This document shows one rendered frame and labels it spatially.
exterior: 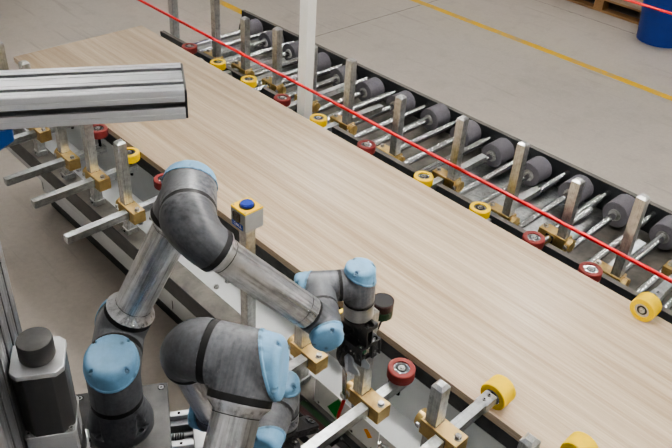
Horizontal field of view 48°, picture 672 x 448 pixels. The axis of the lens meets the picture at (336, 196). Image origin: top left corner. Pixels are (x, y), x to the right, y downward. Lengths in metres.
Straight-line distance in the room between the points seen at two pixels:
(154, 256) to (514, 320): 1.21
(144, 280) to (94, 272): 2.27
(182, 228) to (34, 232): 2.88
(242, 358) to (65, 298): 2.59
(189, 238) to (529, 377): 1.16
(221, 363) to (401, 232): 1.46
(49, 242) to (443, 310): 2.44
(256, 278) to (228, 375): 0.28
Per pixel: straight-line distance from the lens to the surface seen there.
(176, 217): 1.48
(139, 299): 1.74
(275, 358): 1.31
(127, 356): 1.72
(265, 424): 1.70
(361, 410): 2.13
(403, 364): 2.20
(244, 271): 1.52
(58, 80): 1.08
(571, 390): 2.26
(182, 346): 1.35
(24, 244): 4.24
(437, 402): 1.91
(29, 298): 3.90
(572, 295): 2.57
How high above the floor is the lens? 2.48
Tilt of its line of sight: 34 degrees down
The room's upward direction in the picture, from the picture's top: 4 degrees clockwise
